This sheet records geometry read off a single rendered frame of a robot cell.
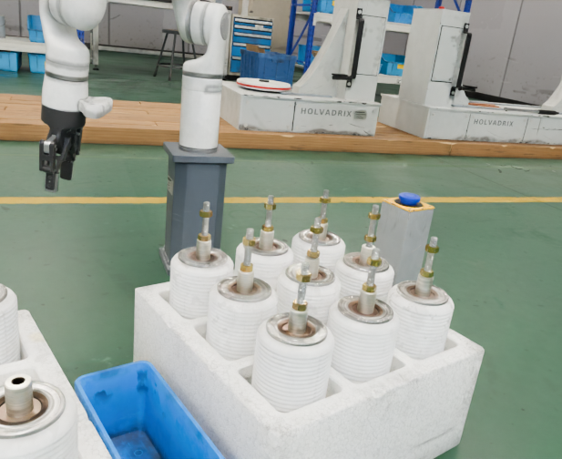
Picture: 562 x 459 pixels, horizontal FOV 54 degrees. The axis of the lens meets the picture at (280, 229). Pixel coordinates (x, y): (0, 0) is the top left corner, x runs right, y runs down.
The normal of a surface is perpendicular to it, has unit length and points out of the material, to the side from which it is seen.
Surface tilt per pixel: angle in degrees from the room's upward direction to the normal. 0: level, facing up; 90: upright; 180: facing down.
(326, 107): 90
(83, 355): 0
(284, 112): 90
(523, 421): 0
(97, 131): 90
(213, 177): 90
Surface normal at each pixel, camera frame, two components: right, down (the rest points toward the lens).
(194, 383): -0.80, 0.12
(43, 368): 0.11, -0.93
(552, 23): -0.93, 0.02
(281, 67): 0.41, 0.39
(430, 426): 0.59, 0.33
